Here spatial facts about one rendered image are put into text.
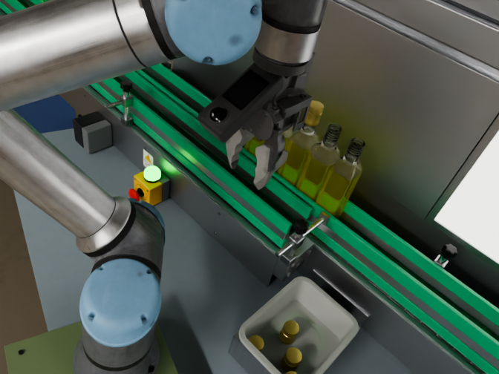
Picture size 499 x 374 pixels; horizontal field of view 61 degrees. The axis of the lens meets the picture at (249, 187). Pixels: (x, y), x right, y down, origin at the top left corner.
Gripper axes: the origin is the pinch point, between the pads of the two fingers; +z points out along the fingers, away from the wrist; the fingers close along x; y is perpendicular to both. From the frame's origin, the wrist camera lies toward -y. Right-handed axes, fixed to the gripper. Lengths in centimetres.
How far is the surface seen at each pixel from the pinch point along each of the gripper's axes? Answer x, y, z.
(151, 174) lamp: 35.9, 10.0, 32.7
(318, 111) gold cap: 6.0, 29.1, 2.3
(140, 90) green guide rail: 60, 24, 26
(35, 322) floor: 66, -20, 118
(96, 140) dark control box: 61, 9, 38
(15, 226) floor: 115, -5, 118
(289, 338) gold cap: -16.6, 6.6, 38.0
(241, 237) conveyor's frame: 6.9, 14.6, 33.6
